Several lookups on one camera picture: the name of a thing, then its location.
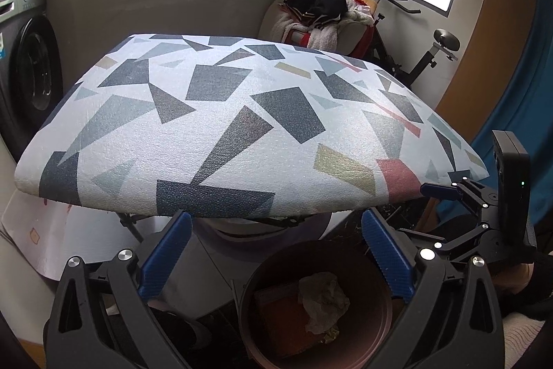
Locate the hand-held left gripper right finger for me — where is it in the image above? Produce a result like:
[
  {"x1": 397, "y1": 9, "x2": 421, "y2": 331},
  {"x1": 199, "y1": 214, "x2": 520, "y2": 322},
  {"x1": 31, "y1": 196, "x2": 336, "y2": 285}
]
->
[{"x1": 354, "y1": 208, "x2": 506, "y2": 369}]

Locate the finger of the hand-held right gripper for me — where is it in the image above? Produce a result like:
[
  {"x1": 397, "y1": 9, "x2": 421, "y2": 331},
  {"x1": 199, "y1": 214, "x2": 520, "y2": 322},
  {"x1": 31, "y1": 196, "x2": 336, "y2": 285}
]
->
[
  {"x1": 397, "y1": 222, "x2": 493, "y2": 261},
  {"x1": 420, "y1": 178, "x2": 500, "y2": 218}
]

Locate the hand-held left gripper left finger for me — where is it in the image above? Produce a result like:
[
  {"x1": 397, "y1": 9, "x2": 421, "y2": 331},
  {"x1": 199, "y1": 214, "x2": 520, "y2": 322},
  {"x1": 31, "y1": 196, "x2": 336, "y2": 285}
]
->
[{"x1": 45, "y1": 210, "x2": 194, "y2": 369}]

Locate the white plastic bag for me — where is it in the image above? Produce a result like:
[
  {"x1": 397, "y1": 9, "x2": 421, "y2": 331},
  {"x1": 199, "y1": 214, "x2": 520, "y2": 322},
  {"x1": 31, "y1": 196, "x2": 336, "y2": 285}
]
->
[{"x1": 298, "y1": 271, "x2": 350, "y2": 335}]

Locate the dark red trash bin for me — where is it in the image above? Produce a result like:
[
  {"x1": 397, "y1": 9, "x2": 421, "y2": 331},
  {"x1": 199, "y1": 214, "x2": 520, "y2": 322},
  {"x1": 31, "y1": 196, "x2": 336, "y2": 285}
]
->
[{"x1": 237, "y1": 239, "x2": 394, "y2": 369}]

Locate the red carton box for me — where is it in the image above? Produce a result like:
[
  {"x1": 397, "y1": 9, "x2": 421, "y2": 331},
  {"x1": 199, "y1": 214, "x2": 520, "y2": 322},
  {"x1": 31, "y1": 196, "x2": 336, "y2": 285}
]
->
[{"x1": 253, "y1": 283, "x2": 312, "y2": 357}]

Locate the person's right hand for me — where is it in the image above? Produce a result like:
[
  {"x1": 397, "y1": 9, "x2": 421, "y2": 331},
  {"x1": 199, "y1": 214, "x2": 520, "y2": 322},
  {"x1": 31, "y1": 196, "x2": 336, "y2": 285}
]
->
[{"x1": 490, "y1": 263, "x2": 535, "y2": 297}]

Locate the blue curtain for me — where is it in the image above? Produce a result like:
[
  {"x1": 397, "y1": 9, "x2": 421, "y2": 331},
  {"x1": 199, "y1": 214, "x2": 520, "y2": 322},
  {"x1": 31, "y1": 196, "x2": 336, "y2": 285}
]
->
[{"x1": 471, "y1": 0, "x2": 553, "y2": 223}]

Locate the white knit cloth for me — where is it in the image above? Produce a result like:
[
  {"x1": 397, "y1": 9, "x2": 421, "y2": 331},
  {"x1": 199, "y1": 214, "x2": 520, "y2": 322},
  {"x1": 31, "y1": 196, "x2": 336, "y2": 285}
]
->
[{"x1": 501, "y1": 311, "x2": 547, "y2": 369}]

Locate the black exercise bike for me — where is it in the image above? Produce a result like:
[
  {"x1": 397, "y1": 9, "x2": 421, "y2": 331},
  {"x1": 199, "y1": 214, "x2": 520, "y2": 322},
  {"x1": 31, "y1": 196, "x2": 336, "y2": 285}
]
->
[{"x1": 352, "y1": 0, "x2": 461, "y2": 89}]

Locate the white floor mat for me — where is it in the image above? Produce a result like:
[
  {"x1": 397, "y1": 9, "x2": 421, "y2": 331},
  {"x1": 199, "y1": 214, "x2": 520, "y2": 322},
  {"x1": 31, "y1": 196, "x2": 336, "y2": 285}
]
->
[{"x1": 0, "y1": 192, "x2": 143, "y2": 283}]

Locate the wooden door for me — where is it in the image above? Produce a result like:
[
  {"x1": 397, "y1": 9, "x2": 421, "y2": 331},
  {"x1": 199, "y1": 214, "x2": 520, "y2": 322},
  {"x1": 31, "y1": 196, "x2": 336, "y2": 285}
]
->
[{"x1": 436, "y1": 0, "x2": 541, "y2": 132}]

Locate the geometric patterned table cover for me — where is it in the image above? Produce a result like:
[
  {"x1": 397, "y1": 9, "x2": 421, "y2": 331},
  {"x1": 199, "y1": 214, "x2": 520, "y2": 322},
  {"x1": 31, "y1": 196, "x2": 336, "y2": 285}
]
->
[{"x1": 14, "y1": 33, "x2": 491, "y2": 218}]

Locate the beige chair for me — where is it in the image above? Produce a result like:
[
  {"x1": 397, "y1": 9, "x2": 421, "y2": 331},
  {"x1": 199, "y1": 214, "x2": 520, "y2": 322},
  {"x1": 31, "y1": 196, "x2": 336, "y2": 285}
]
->
[{"x1": 259, "y1": 0, "x2": 376, "y2": 56}]

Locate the black garment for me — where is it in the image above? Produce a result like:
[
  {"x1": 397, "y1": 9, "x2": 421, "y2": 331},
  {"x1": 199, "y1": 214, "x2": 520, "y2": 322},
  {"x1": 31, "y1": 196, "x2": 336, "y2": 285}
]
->
[{"x1": 287, "y1": 0, "x2": 348, "y2": 28}]

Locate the white fleece garment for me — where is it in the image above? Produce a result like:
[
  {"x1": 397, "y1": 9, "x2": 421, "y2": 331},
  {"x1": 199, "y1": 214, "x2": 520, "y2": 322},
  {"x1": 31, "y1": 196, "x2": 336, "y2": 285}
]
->
[{"x1": 270, "y1": 12, "x2": 342, "y2": 50}]

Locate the grey washing machine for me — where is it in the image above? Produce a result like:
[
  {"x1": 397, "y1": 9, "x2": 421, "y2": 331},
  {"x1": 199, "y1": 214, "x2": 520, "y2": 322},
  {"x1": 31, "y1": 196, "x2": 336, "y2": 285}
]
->
[{"x1": 0, "y1": 0, "x2": 65, "y2": 162}]

